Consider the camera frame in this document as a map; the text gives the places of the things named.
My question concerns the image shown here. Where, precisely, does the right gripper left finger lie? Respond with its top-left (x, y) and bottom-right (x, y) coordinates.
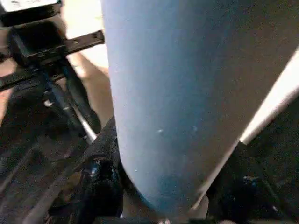
top-left (49, 118), bottom-right (127, 224)

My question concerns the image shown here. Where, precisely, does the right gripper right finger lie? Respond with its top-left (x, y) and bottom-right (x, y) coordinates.
top-left (206, 141), bottom-right (299, 224)

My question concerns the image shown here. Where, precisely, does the white plastic table leg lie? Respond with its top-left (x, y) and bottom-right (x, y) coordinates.
top-left (100, 0), bottom-right (299, 219)

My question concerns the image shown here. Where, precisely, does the black plastic mat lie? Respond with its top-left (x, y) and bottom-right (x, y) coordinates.
top-left (0, 77), bottom-right (299, 224)

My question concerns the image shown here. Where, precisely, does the black metal floor stand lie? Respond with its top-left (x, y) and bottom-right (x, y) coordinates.
top-left (0, 22), bottom-right (105, 140)

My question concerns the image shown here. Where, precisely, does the black power adapter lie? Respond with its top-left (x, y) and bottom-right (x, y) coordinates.
top-left (0, 0), bottom-right (63, 26)

